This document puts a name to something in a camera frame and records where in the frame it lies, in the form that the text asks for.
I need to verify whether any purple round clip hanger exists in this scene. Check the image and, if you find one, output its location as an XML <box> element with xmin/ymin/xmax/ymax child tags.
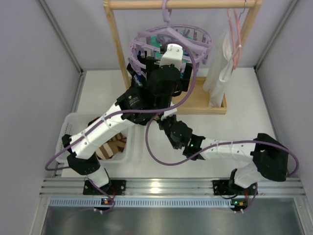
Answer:
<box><xmin>129</xmin><ymin>8</ymin><xmax>213</xmax><ymax>69</ymax></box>

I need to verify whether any brown tan striped sock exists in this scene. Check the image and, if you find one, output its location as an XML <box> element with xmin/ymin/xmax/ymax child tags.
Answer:
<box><xmin>95</xmin><ymin>133</ymin><xmax>127</xmax><ymax>160</ymax></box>

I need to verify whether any brown tan argyle sock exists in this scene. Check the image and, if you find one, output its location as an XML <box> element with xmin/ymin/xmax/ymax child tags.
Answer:
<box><xmin>172</xmin><ymin>74</ymin><xmax>185</xmax><ymax>97</ymax></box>

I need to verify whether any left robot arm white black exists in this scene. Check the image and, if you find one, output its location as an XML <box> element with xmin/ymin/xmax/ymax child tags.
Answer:
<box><xmin>62</xmin><ymin>57</ymin><xmax>196</xmax><ymax>190</ymax></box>

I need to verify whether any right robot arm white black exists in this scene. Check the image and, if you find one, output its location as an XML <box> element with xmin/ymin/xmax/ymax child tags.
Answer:
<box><xmin>157</xmin><ymin>116</ymin><xmax>289</xmax><ymax>189</ymax></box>

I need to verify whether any pink clothes hanger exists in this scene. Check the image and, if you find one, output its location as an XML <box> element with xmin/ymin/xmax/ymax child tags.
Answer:
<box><xmin>227</xmin><ymin>9</ymin><xmax>242</xmax><ymax>70</ymax></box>

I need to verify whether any mint green sock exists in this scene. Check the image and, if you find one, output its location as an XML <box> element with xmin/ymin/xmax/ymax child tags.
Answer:
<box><xmin>149</xmin><ymin>34</ymin><xmax>194</xmax><ymax>59</ymax></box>

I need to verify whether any black blue sock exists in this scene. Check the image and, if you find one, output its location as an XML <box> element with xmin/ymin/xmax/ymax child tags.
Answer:
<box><xmin>127</xmin><ymin>46</ymin><xmax>147</xmax><ymax>87</ymax></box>

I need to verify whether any wooden clothes rack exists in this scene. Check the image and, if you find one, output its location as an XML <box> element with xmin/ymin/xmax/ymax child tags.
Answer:
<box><xmin>103</xmin><ymin>0</ymin><xmax>262</xmax><ymax>115</ymax></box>

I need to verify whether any white hanging cloth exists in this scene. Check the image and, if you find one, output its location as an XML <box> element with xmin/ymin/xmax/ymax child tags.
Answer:
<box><xmin>202</xmin><ymin>30</ymin><xmax>235</xmax><ymax>107</ymax></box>

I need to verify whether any white plastic basket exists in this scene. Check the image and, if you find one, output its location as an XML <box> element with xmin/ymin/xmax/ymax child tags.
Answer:
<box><xmin>55</xmin><ymin>112</ymin><xmax>134</xmax><ymax>164</ymax></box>

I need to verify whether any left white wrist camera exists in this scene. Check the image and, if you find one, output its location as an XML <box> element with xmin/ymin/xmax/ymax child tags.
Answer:
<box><xmin>159</xmin><ymin>44</ymin><xmax>183</xmax><ymax>70</ymax></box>

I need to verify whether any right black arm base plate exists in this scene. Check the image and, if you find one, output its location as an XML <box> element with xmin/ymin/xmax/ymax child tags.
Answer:
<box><xmin>212</xmin><ymin>180</ymin><xmax>257</xmax><ymax>196</ymax></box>

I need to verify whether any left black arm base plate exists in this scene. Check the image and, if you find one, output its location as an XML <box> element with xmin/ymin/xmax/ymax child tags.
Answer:
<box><xmin>83</xmin><ymin>180</ymin><xmax>126</xmax><ymax>196</ymax></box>

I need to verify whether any aluminium rail frame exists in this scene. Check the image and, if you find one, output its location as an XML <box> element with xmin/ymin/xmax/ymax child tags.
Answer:
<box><xmin>40</xmin><ymin>178</ymin><xmax>306</xmax><ymax>210</ymax></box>

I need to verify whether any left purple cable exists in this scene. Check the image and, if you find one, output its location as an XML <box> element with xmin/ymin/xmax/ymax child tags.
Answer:
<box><xmin>45</xmin><ymin>41</ymin><xmax>198</xmax><ymax>171</ymax></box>

